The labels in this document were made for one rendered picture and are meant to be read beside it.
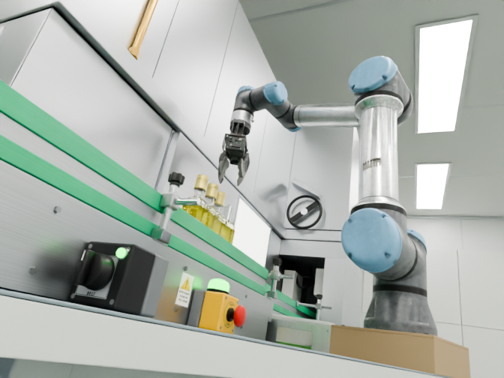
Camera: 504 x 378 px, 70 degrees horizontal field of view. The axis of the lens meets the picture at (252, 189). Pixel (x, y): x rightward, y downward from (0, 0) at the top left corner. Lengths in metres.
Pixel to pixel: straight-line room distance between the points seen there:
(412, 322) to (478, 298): 3.97
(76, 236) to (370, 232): 0.52
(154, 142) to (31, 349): 0.91
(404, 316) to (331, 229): 1.29
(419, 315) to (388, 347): 0.10
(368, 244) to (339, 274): 1.26
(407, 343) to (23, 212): 0.68
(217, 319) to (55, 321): 0.48
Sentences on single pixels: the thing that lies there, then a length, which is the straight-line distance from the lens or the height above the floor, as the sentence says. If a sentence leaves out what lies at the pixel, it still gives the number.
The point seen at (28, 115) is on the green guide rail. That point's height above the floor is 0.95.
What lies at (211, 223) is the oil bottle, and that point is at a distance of 1.04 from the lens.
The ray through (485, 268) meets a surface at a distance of 4.89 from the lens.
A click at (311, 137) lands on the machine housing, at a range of 2.39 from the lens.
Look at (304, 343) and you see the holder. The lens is 1.17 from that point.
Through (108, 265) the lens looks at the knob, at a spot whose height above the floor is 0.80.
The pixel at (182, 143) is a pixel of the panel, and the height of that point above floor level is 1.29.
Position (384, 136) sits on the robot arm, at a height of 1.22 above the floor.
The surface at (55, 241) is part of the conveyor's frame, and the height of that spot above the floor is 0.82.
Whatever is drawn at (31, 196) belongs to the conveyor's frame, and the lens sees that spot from 0.48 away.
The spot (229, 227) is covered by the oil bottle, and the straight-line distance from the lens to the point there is 1.13.
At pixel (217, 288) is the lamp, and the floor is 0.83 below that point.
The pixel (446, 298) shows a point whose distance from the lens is 4.77.
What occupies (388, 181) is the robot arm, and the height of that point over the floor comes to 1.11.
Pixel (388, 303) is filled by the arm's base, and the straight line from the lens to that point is 0.86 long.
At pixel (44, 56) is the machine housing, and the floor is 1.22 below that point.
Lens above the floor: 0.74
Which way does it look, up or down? 23 degrees up
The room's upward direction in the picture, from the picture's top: 10 degrees clockwise
